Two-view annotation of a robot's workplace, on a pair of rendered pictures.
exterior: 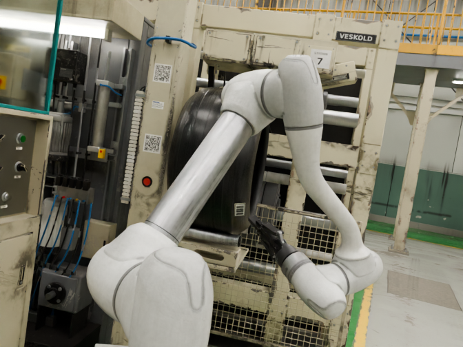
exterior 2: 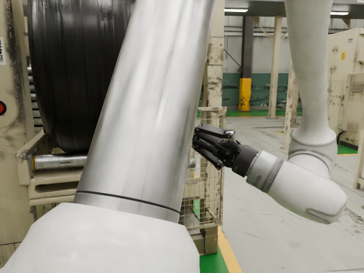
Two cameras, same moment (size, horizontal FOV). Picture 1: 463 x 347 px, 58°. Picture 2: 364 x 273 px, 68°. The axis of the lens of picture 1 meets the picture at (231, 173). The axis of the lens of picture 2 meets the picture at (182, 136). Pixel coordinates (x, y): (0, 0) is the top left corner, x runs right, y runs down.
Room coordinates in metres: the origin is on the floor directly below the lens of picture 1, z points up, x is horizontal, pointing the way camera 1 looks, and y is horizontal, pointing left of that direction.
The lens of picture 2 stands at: (0.79, 0.21, 1.14)
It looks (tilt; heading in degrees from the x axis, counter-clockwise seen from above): 12 degrees down; 333
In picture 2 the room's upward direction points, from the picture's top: straight up
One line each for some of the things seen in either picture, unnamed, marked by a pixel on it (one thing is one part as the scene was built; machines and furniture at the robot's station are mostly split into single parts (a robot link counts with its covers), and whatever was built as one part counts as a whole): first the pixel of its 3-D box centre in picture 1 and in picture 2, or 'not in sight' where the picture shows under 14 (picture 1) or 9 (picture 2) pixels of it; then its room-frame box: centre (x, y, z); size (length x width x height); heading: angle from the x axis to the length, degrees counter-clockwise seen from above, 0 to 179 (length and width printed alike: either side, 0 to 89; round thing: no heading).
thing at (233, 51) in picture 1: (270, 57); not in sight; (2.05, -0.10, 1.71); 0.61 x 0.25 x 0.15; 80
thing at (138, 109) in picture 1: (135, 147); not in sight; (1.79, 0.42, 1.19); 0.05 x 0.04 x 0.48; 170
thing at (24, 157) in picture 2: not in sight; (39, 151); (1.81, 0.25, 0.90); 0.40 x 0.03 x 0.10; 170
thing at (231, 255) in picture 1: (193, 248); (93, 178); (1.64, 0.10, 0.84); 0.36 x 0.09 x 0.06; 80
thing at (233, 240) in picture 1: (198, 233); (93, 158); (1.64, 0.09, 0.90); 0.35 x 0.05 x 0.05; 80
